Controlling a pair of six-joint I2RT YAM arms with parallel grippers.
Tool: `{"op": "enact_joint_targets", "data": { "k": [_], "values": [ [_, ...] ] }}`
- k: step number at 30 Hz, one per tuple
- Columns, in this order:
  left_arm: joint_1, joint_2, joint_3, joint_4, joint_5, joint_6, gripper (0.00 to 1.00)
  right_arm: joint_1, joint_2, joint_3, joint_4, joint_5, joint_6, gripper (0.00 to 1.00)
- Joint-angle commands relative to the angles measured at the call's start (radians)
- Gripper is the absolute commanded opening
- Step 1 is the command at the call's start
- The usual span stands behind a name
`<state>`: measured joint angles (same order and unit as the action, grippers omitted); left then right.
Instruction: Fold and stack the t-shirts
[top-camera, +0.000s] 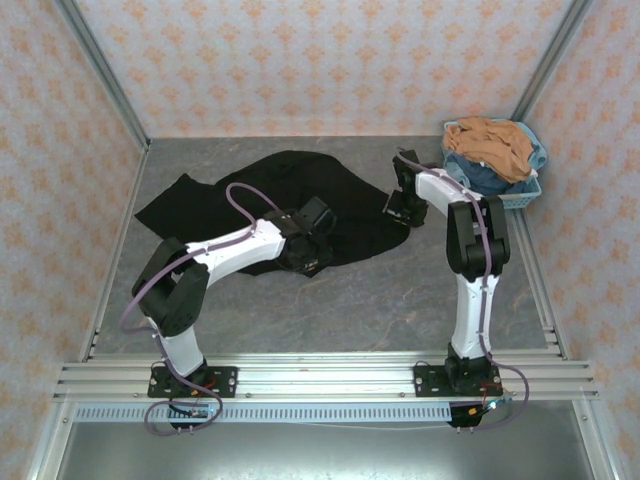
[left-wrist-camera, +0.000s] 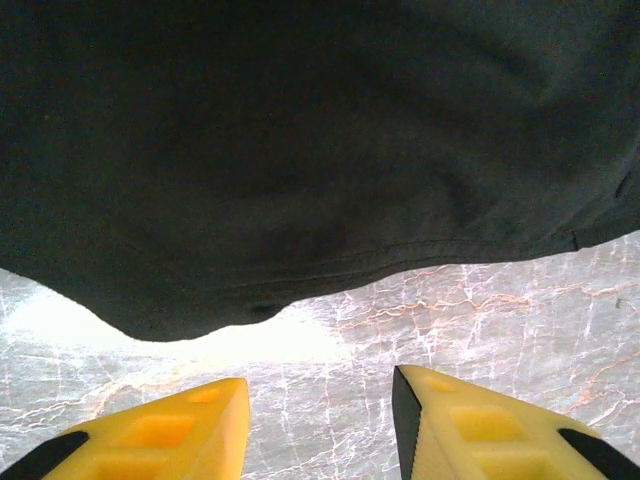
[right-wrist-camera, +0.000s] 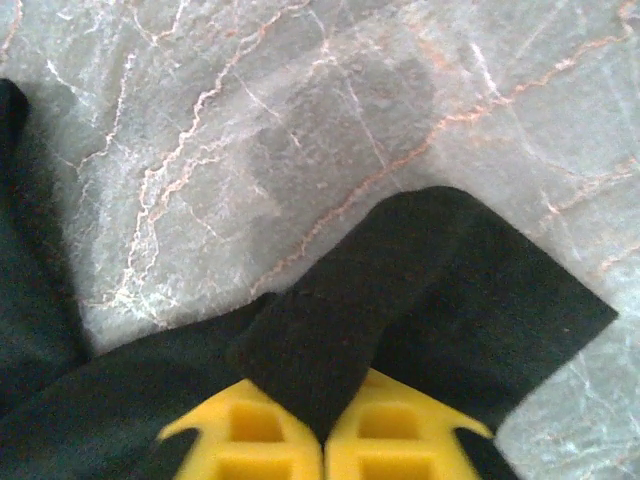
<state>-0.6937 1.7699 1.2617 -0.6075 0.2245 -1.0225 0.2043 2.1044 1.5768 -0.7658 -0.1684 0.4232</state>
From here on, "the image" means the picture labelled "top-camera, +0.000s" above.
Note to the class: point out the light blue t-shirt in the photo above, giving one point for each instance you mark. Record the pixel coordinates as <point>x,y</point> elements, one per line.
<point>539,155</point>

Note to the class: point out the aluminium mounting rail beam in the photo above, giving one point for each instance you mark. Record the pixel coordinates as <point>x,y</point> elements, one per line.
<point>325,375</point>

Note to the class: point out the aluminium corner post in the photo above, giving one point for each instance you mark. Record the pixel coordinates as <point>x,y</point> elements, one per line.
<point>547,65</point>
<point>102,75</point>

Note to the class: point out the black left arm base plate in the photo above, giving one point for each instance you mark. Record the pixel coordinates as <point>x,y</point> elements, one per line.
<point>222,382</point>

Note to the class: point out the blue plastic basket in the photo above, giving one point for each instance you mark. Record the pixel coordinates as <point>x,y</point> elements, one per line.
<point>525,197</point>

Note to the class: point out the black floral print t-shirt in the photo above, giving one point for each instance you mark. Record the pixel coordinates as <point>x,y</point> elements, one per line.
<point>250,175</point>

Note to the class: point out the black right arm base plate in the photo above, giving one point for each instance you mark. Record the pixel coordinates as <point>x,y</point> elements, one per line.
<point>427,380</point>

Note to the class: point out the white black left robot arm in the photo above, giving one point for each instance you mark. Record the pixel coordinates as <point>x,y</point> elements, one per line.
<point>235,247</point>

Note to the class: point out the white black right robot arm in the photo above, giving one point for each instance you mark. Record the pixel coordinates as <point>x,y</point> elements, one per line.
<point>472,310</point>

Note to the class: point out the dark blue t-shirt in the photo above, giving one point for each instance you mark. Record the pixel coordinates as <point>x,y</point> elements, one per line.
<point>487,180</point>

